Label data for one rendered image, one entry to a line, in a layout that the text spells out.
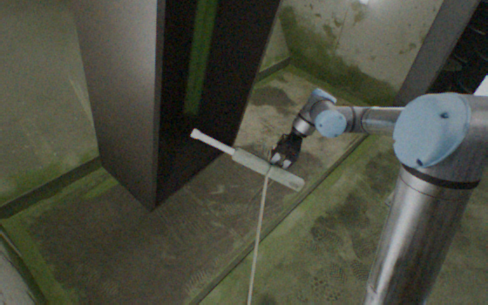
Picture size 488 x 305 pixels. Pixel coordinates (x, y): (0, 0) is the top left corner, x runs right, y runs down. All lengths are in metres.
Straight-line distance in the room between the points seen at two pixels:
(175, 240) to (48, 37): 1.41
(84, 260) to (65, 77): 1.08
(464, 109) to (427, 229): 0.20
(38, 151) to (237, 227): 1.25
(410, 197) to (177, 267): 1.44
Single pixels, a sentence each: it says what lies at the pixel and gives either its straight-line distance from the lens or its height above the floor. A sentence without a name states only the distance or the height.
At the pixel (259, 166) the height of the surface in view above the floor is 0.81.
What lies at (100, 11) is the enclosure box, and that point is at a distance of 0.97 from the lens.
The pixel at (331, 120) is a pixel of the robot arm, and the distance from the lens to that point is 1.05.
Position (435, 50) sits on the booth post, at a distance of 2.77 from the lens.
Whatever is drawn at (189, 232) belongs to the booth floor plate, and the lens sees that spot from 1.94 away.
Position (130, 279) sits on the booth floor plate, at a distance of 1.86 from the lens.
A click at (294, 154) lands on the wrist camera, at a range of 1.17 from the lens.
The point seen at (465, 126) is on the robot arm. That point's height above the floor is 1.44.
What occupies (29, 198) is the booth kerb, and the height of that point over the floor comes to 0.12.
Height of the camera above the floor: 1.71
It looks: 43 degrees down
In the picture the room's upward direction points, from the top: 6 degrees clockwise
